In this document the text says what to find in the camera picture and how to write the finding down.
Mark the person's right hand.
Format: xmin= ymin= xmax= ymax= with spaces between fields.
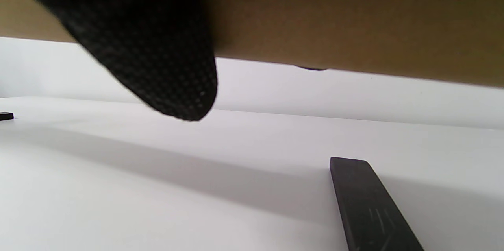
xmin=0 ymin=0 xmax=218 ymax=122

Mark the brown cardboard mailing tube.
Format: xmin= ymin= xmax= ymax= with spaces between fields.
xmin=0 ymin=0 xmax=504 ymax=88

